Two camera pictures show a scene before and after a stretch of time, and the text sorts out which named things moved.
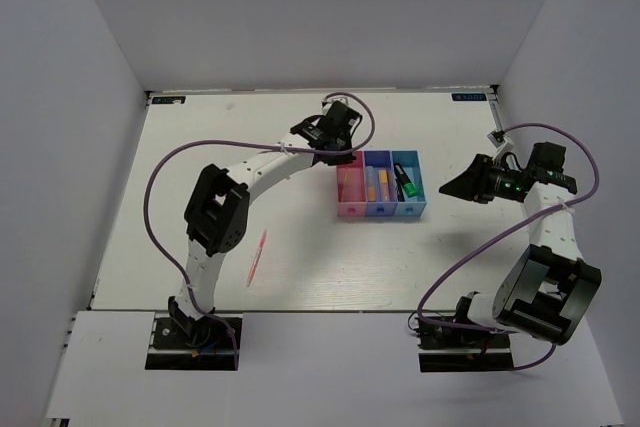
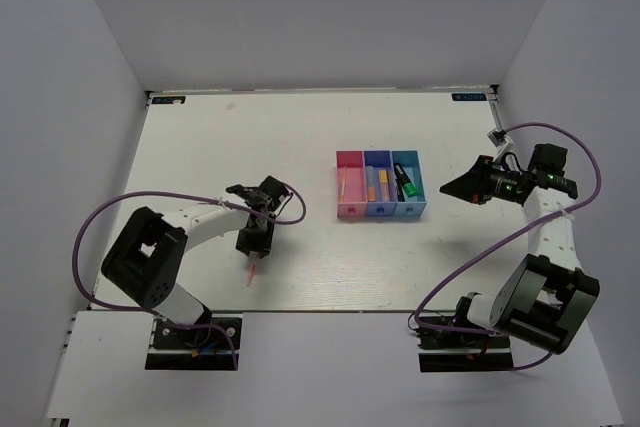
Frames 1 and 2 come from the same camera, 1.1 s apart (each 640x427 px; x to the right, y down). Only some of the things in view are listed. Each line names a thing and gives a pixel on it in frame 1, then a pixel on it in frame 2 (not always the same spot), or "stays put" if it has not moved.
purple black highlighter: [399, 188] stays put
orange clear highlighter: [371, 187] stays put
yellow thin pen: [344, 187] stays put
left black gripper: [344, 159] to [262, 245]
